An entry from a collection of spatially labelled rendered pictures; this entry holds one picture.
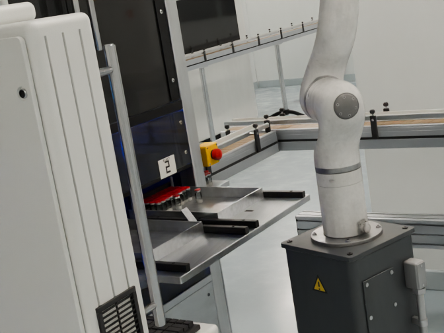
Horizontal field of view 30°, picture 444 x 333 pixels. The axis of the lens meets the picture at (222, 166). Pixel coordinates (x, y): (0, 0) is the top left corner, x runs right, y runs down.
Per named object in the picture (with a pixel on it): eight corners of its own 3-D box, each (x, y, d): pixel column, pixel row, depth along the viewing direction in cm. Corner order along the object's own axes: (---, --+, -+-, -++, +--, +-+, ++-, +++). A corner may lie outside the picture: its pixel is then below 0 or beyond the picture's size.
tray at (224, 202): (130, 220, 261) (128, 209, 261) (178, 196, 282) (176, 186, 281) (219, 224, 242) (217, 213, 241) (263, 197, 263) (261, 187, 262)
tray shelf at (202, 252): (43, 271, 231) (42, 265, 230) (187, 197, 286) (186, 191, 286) (181, 284, 204) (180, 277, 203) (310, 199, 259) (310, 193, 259)
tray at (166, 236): (54, 258, 234) (52, 247, 233) (113, 228, 255) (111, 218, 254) (148, 266, 215) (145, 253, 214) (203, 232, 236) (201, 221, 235)
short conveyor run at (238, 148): (187, 201, 289) (180, 157, 285) (153, 200, 297) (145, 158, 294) (283, 151, 343) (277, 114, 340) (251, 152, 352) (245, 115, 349)
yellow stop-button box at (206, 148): (191, 167, 286) (188, 147, 285) (203, 162, 292) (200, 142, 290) (209, 167, 282) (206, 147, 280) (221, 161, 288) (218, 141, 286)
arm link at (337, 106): (351, 159, 224) (339, 72, 219) (378, 172, 206) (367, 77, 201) (308, 168, 222) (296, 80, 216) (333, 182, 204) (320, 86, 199)
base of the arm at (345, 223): (397, 228, 219) (390, 161, 215) (349, 252, 208) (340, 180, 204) (344, 220, 234) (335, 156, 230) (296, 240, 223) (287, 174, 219)
